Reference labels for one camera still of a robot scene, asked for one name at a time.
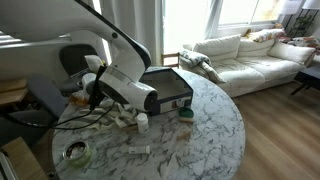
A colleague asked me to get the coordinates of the black mesh chair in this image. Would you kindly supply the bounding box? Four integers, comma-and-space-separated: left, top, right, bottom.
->
58, 43, 100, 78

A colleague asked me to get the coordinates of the small green-topped jar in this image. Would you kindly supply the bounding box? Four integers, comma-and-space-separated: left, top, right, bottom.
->
62, 139, 92, 168

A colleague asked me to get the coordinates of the white curtain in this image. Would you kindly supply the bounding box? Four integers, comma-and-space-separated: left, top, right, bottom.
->
99, 0, 165, 68

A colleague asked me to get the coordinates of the wooden desk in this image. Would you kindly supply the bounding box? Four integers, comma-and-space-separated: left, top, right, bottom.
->
0, 77, 30, 108

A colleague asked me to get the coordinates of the grey knitted blanket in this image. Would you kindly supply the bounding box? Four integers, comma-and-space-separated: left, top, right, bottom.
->
179, 48, 227, 85

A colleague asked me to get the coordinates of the small white tube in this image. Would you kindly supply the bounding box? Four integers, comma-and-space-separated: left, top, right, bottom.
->
128, 145, 152, 156

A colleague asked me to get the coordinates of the white lamp shade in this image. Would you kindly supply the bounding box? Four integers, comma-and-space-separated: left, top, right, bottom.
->
301, 0, 320, 11

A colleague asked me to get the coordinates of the grey office chair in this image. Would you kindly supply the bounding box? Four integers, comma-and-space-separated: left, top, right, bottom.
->
0, 74, 82, 148

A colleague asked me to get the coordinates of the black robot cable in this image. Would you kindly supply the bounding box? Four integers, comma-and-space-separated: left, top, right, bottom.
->
0, 105, 116, 131

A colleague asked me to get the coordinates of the green scrub sponge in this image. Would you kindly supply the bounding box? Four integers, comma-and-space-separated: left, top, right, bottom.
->
177, 106, 195, 124

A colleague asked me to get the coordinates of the white pill bottle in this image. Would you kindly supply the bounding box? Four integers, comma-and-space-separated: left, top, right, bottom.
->
136, 112, 150, 135

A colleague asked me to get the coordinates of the grey striped cream towel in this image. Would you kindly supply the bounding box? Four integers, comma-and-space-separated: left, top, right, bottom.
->
71, 97, 140, 131

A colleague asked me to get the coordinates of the white sofa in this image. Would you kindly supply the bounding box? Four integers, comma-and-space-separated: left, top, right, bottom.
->
182, 28, 317, 99

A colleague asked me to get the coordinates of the black coffee table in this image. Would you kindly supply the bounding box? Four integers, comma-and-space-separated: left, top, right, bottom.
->
290, 64, 320, 97

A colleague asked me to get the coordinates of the patterned throw pillow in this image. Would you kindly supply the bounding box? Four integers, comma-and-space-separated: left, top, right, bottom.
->
287, 35, 320, 51

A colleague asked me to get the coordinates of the orange snack bag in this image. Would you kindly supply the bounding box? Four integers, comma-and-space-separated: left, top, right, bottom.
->
69, 90, 91, 107

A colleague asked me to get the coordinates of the dark blue cardboard box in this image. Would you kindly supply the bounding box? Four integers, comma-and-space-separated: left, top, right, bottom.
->
139, 66, 195, 117

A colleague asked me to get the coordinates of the floral pillow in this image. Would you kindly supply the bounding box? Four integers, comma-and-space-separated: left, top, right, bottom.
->
247, 27, 286, 44

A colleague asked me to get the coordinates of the black plant stand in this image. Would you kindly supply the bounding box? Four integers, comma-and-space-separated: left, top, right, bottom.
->
287, 7, 318, 38

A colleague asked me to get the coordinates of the wooden chair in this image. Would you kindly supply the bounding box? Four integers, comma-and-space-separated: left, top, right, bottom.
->
160, 51, 181, 69

